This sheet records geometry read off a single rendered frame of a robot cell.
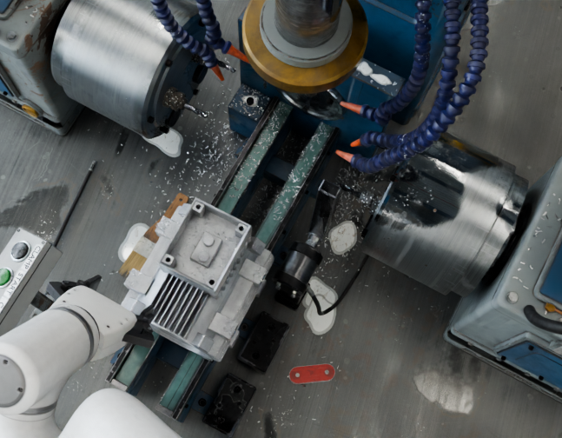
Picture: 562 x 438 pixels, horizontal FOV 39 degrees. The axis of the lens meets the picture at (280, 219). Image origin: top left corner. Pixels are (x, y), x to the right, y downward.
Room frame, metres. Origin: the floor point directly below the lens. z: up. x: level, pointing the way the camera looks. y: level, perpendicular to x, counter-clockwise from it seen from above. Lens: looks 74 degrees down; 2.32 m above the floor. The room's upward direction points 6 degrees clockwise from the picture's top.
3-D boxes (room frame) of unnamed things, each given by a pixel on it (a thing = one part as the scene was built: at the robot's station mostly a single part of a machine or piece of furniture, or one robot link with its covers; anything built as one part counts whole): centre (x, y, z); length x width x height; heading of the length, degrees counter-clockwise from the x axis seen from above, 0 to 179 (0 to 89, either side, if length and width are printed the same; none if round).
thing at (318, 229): (0.37, -0.07, 1.12); 0.04 x 0.03 x 0.26; 157
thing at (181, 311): (0.26, 0.13, 1.02); 0.20 x 0.19 x 0.19; 158
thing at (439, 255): (0.41, -0.30, 1.04); 0.41 x 0.25 x 0.25; 67
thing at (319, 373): (0.15, -0.09, 0.81); 0.09 x 0.03 x 0.02; 102
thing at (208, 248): (0.30, 0.11, 1.11); 0.12 x 0.11 x 0.07; 158
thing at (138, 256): (0.39, 0.24, 0.80); 0.21 x 0.05 x 0.01; 155
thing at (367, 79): (0.69, -0.05, 0.97); 0.30 x 0.11 x 0.34; 67
